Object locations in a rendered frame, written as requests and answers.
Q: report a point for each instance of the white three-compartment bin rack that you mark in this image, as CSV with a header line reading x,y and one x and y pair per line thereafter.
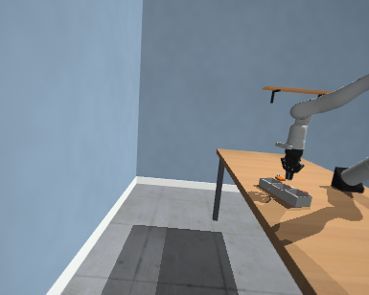
x,y
292,196

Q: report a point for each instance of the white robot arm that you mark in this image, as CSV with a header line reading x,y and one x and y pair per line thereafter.
x,y
357,173

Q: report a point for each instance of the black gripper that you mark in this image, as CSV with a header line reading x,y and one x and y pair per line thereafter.
x,y
293,163

